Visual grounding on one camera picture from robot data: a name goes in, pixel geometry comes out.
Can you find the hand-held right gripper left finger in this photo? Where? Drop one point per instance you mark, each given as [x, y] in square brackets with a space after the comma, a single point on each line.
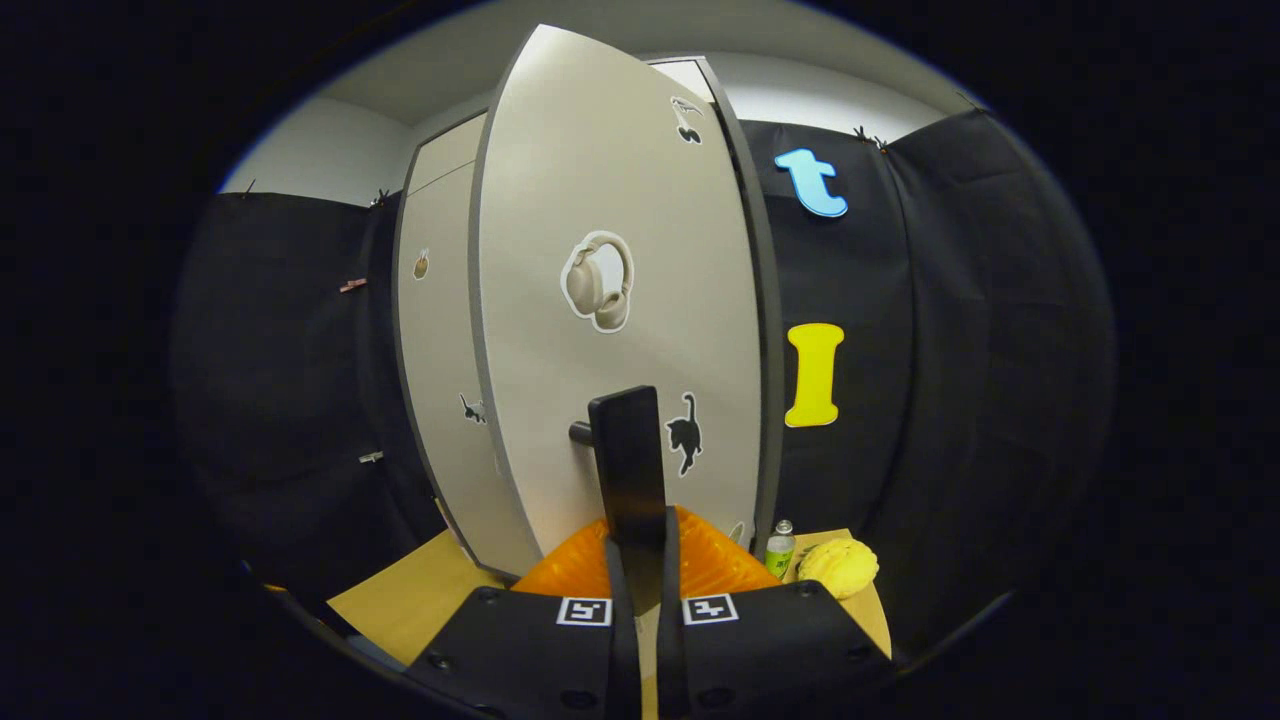
[622, 660]

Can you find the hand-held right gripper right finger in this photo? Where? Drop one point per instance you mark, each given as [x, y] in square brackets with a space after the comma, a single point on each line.
[668, 660]

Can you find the beige cabinet door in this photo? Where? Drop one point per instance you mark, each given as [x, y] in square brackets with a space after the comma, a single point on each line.
[600, 170]
[440, 340]

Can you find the beige double-door shoe cabinet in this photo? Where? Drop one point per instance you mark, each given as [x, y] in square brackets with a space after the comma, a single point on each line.
[455, 150]

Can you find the green drink bottle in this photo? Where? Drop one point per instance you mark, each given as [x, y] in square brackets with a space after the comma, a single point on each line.
[780, 555]

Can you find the yellow bumpy object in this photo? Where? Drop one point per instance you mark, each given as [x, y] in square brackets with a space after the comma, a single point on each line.
[840, 568]

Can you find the black backdrop cloth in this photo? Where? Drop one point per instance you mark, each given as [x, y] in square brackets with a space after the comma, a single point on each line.
[980, 350]

